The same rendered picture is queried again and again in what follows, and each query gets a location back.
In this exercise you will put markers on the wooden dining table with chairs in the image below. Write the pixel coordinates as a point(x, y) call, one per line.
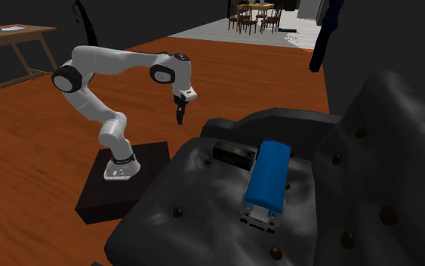
point(254, 14)

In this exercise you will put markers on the brown wooden desk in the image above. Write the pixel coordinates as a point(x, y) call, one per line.
point(13, 35)

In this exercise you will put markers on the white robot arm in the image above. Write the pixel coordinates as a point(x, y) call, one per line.
point(98, 59)

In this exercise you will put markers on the blue toy bus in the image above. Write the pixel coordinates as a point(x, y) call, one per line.
point(269, 173)

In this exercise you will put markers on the black rectangular box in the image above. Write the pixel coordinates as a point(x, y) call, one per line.
point(234, 153)

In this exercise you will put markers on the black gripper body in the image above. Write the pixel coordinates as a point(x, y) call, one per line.
point(180, 105)

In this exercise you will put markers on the black robot stand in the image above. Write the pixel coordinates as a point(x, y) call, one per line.
point(123, 188)

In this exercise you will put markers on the dark blue hanging curtain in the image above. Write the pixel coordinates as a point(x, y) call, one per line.
point(324, 33)

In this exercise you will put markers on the dark grey tufted sofa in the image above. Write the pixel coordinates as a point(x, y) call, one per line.
point(212, 206)

